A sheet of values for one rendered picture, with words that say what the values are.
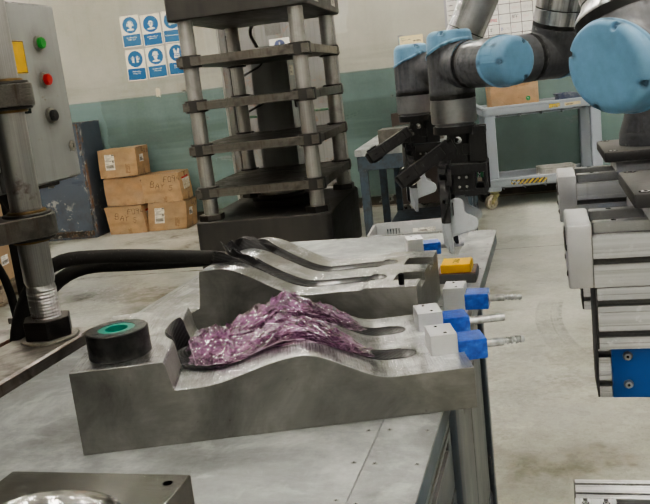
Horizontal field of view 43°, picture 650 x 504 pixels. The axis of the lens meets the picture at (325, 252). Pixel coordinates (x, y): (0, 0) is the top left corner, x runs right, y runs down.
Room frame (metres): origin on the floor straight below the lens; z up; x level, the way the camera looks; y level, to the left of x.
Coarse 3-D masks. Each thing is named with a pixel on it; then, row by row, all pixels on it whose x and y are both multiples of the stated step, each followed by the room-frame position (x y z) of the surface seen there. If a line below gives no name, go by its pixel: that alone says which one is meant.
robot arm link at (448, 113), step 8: (432, 104) 1.37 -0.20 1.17; (440, 104) 1.35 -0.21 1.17; (448, 104) 1.35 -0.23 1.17; (456, 104) 1.34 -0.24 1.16; (464, 104) 1.35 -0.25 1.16; (472, 104) 1.36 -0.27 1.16; (432, 112) 1.37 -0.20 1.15; (440, 112) 1.35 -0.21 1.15; (448, 112) 1.35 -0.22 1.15; (456, 112) 1.34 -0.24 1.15; (464, 112) 1.35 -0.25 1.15; (472, 112) 1.35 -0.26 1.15; (432, 120) 1.37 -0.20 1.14; (440, 120) 1.36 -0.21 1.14; (448, 120) 1.35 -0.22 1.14; (456, 120) 1.34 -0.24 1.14; (464, 120) 1.35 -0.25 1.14; (472, 120) 1.35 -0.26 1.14
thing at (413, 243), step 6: (408, 240) 1.83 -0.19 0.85; (414, 240) 1.83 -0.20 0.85; (420, 240) 1.83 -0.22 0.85; (426, 240) 1.87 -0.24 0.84; (432, 240) 1.86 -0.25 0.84; (438, 240) 1.85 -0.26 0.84; (408, 246) 1.83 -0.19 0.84; (414, 246) 1.83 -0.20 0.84; (420, 246) 1.83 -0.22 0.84; (426, 246) 1.83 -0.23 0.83; (432, 246) 1.83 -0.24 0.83; (438, 246) 1.83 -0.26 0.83; (444, 246) 1.85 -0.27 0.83; (456, 246) 1.85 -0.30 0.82; (438, 252) 1.83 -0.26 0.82
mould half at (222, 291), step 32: (256, 256) 1.47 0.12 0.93; (320, 256) 1.58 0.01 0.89; (384, 256) 1.54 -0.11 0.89; (416, 256) 1.49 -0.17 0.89; (192, 288) 1.57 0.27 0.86; (224, 288) 1.37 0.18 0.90; (256, 288) 1.35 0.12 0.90; (288, 288) 1.36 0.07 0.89; (320, 288) 1.36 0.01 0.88; (352, 288) 1.32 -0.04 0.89; (384, 288) 1.29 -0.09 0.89; (416, 288) 1.28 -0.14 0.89; (224, 320) 1.37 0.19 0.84
